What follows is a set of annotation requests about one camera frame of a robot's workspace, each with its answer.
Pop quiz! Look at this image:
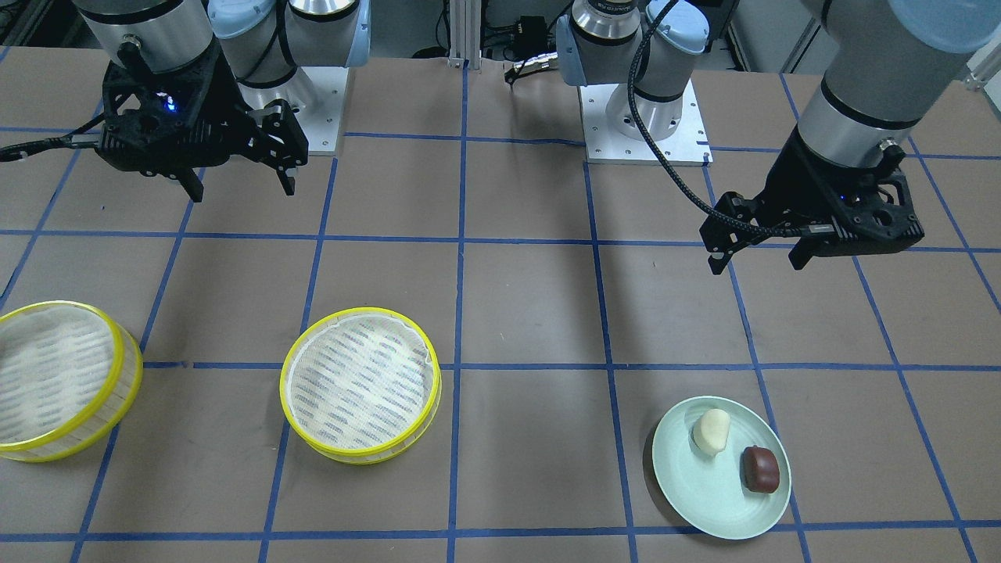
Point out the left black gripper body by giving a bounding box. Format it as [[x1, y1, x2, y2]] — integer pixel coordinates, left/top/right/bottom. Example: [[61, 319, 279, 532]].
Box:
[[714, 131, 925, 256]]

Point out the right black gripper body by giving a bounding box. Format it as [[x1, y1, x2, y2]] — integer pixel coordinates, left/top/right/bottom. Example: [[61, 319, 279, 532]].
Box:
[[95, 38, 308, 174]]

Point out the white steamed bun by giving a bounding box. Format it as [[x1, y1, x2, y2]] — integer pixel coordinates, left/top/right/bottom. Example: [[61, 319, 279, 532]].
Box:
[[691, 407, 730, 457]]

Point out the brown steamed bun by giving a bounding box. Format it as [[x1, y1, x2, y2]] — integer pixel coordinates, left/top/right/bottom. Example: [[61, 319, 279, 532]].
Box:
[[741, 446, 780, 494]]

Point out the yellow bamboo steamer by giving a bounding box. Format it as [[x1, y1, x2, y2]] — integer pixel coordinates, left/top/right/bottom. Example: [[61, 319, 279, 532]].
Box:
[[1, 300, 143, 463], [279, 307, 443, 464]]

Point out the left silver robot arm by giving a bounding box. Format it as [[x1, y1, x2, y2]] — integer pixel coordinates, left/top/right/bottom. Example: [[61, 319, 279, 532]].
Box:
[[554, 1, 999, 274]]

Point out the light green plate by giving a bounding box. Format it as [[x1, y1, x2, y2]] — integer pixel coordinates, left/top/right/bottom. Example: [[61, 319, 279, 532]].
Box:
[[651, 396, 791, 540]]

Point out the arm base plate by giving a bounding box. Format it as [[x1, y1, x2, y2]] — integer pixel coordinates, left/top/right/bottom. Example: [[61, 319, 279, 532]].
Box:
[[239, 66, 351, 156], [578, 83, 713, 167]]

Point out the aluminium frame post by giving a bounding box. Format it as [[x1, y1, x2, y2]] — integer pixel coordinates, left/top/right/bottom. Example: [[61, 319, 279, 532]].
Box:
[[447, 0, 483, 71]]

